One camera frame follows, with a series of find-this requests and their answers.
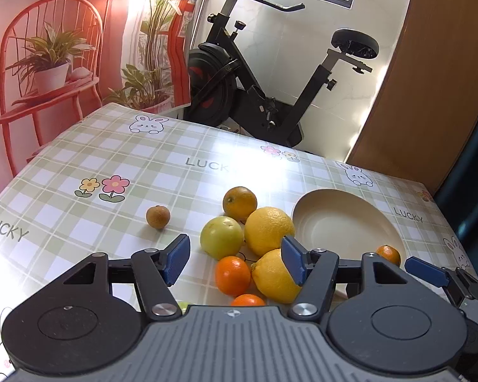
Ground dark teal curtain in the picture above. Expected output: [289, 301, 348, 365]
[434, 99, 478, 247]

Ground printed pink wall backdrop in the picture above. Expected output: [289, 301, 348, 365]
[0, 0, 208, 203]

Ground small brown round fruit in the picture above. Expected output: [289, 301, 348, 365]
[146, 205, 170, 230]

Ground yellow-green apple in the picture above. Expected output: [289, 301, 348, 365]
[200, 216, 245, 259]

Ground large yellow orange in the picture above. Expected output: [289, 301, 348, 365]
[244, 206, 296, 258]

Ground yellow lemon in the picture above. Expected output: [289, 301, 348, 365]
[251, 249, 303, 304]

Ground beige plate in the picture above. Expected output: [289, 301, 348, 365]
[292, 189, 407, 300]

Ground black exercise bike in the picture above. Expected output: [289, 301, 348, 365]
[186, 0, 381, 150]

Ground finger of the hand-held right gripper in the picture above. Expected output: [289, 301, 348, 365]
[405, 257, 478, 307]

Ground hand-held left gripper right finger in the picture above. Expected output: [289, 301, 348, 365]
[282, 236, 413, 321]

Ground wooden door panel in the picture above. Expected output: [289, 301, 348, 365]
[348, 0, 478, 195]

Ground small tangerine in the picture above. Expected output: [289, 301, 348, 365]
[215, 256, 251, 297]
[375, 244, 402, 267]
[231, 294, 267, 308]

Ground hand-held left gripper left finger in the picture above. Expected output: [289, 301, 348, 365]
[60, 234, 191, 321]

